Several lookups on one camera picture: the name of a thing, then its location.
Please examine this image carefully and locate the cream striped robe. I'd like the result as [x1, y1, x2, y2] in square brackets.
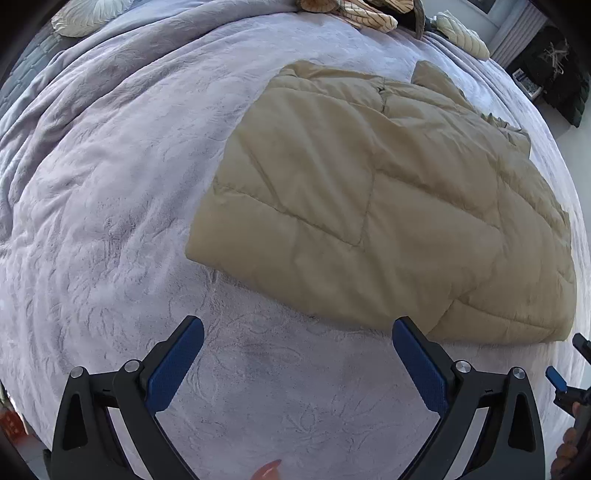
[298, 0, 399, 33]

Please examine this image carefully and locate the grey quilted headboard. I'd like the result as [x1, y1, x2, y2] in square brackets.
[0, 28, 61, 116]

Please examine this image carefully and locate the dark crumpled clothing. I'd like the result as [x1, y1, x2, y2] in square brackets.
[392, 10, 439, 33]

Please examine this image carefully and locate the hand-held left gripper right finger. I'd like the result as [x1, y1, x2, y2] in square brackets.
[392, 316, 546, 480]

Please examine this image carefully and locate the folded cream quilted jacket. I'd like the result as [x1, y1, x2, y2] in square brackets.
[434, 11, 491, 60]

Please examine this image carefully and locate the khaki puffer jacket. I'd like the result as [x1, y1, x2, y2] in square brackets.
[185, 59, 578, 344]

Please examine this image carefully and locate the grey pleated curtain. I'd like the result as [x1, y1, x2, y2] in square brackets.
[489, 0, 548, 68]

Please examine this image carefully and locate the person's left hand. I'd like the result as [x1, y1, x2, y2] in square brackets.
[252, 459, 282, 480]

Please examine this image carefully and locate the hanging black puffer coat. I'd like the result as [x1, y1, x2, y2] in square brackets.
[531, 25, 591, 127]

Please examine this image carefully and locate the round white pleated pillow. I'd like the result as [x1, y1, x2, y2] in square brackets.
[51, 0, 134, 38]

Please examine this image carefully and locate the person's right hand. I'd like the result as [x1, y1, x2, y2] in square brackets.
[551, 427, 583, 480]

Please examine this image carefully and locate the clothes hanger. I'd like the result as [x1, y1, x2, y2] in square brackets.
[544, 39, 570, 75]

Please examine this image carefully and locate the red printed packet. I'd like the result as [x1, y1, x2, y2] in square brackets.
[2, 411, 24, 444]

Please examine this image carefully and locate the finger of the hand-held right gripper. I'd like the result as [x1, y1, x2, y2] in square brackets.
[546, 367, 591, 418]
[573, 333, 591, 365]

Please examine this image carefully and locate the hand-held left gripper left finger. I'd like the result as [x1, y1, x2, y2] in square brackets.
[51, 315, 205, 480]

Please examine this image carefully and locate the lilac plush blanket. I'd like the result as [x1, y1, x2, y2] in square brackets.
[0, 0, 585, 480]

